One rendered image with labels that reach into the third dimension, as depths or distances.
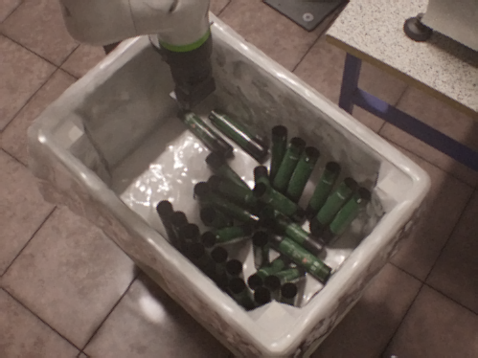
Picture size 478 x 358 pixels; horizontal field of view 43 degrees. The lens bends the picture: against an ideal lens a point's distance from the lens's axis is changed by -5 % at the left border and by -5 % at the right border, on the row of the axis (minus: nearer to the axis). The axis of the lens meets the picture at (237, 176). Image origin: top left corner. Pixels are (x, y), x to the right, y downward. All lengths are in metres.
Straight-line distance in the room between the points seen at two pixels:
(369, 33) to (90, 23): 0.50
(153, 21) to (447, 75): 0.51
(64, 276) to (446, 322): 1.06
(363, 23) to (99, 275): 1.02
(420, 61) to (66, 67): 1.32
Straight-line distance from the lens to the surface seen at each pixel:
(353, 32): 1.16
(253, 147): 1.33
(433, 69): 1.14
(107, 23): 0.98
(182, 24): 0.99
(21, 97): 2.14
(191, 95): 1.19
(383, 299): 1.73
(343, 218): 1.21
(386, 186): 1.10
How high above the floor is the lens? 1.65
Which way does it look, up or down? 64 degrees down
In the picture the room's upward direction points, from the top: 7 degrees counter-clockwise
